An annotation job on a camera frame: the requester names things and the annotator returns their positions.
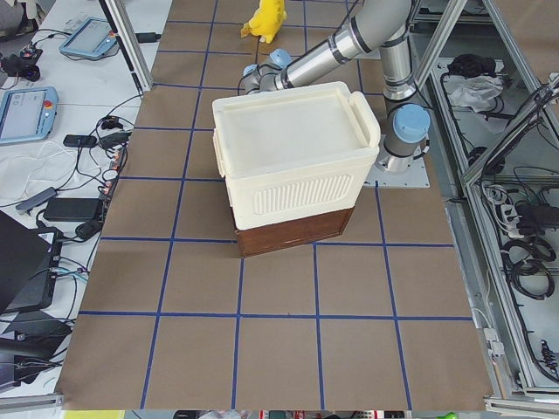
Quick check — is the dark wooden drawer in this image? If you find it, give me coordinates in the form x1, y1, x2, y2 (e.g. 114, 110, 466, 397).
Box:
234, 207, 355, 258

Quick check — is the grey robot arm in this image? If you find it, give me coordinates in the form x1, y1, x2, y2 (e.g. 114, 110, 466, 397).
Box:
239, 1, 431, 175

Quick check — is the cream plastic storage box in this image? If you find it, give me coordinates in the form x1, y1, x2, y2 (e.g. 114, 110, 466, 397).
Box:
212, 82, 381, 230

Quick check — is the yellow plush dinosaur toy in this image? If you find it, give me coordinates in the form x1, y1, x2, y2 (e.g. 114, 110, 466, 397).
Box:
240, 0, 287, 45

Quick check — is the black power adapter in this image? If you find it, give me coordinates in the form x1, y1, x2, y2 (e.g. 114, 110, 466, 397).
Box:
43, 197, 101, 222

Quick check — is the blue teach pendant far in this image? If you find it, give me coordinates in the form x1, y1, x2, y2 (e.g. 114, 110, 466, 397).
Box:
59, 17, 117, 61

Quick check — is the blue teach pendant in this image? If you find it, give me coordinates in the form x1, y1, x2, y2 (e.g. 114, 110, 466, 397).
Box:
1, 86, 59, 146
59, 17, 117, 61

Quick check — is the black laptop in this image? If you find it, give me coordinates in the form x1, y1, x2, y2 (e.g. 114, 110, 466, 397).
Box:
1, 213, 62, 313

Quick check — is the blue teach pendant near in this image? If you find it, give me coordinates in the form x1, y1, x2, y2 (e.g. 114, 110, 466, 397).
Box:
1, 86, 59, 146

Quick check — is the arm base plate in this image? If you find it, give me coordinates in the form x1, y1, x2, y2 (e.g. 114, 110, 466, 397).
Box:
363, 134, 431, 189

